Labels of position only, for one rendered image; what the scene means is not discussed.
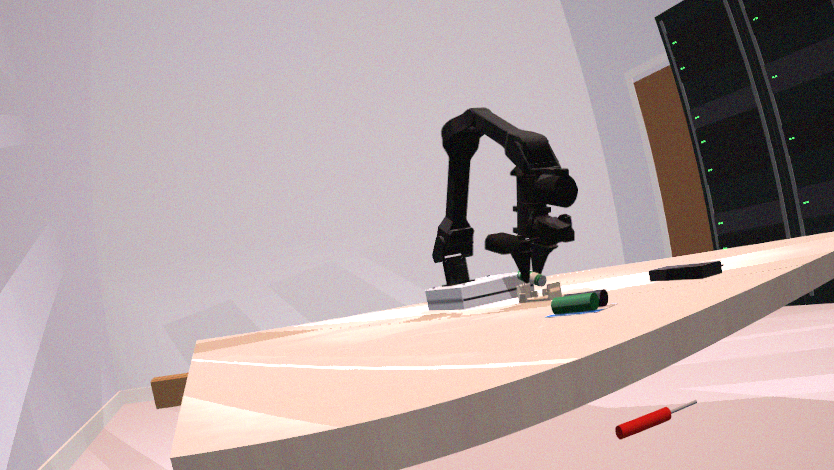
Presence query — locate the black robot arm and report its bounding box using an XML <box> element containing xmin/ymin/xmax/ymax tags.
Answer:
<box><xmin>432</xmin><ymin>107</ymin><xmax>578</xmax><ymax>287</ymax></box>

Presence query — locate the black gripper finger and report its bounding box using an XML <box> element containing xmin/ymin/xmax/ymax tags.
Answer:
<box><xmin>530</xmin><ymin>243</ymin><xmax>558</xmax><ymax>274</ymax></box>
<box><xmin>510</xmin><ymin>250</ymin><xmax>535</xmax><ymax>284</ymax></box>

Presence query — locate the red-handled screwdriver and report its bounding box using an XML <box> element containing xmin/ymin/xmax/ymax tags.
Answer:
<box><xmin>615</xmin><ymin>400</ymin><xmax>697</xmax><ymax>440</ymax></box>

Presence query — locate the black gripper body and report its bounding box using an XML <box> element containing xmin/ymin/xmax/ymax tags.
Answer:
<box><xmin>485</xmin><ymin>202</ymin><xmax>575</xmax><ymax>255</ymax></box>

